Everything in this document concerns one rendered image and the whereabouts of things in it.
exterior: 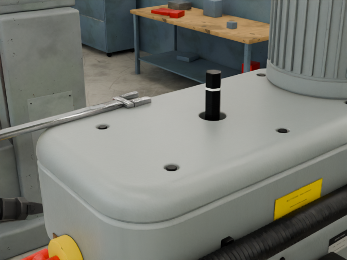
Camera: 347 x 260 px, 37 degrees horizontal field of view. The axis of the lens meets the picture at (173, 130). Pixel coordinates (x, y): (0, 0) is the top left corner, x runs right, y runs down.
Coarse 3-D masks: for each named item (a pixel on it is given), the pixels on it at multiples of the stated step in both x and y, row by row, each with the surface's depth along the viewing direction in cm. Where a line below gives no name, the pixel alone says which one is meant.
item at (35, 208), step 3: (30, 204) 126; (33, 204) 127; (36, 204) 127; (39, 204) 128; (30, 207) 125; (33, 207) 125; (36, 207) 127; (39, 207) 128; (42, 207) 129; (30, 210) 125; (33, 210) 125; (36, 210) 127; (39, 210) 128; (42, 210) 129; (30, 213) 125; (33, 213) 126; (36, 213) 127; (39, 213) 128
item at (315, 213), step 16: (336, 192) 68; (304, 208) 64; (320, 208) 64; (336, 208) 65; (272, 224) 61; (288, 224) 61; (304, 224) 62; (320, 224) 64; (224, 240) 58; (240, 240) 58; (256, 240) 58; (272, 240) 59; (288, 240) 60; (208, 256) 56; (224, 256) 56; (240, 256) 56; (256, 256) 57
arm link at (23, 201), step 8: (0, 200) 121; (8, 200) 122; (16, 200) 124; (24, 200) 125; (0, 208) 121; (8, 208) 122; (16, 208) 124; (24, 208) 124; (0, 216) 121; (8, 216) 121; (16, 216) 123; (24, 216) 124
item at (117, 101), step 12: (120, 96) 75; (132, 96) 76; (84, 108) 71; (96, 108) 71; (108, 108) 72; (36, 120) 67; (48, 120) 67; (60, 120) 67; (72, 120) 69; (0, 132) 64; (12, 132) 64; (24, 132) 65
